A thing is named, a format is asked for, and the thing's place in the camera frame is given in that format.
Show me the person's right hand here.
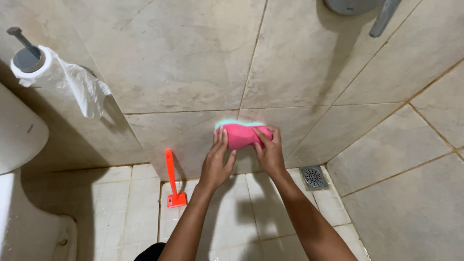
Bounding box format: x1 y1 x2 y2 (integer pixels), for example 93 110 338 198
252 126 287 178

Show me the person's left hand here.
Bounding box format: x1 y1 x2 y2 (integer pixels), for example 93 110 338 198
199 125 237 191

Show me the pink and teal sponge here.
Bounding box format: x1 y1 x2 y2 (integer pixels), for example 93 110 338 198
215 120 273 150

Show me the orange scraper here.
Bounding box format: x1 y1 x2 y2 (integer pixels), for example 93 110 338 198
165 149 188 209

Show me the metal floor drain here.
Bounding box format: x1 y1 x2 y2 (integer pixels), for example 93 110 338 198
299 165 329 191

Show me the person's black clothing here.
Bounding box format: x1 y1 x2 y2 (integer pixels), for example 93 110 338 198
133 242 167 261

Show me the white toilet paper roll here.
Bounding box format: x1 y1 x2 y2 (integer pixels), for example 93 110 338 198
10 45 112 119

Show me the grey toilet paper holder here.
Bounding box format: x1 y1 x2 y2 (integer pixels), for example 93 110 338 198
7 26 43 73

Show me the grey wall fixture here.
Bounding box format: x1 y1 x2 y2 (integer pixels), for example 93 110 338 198
324 0 403 38

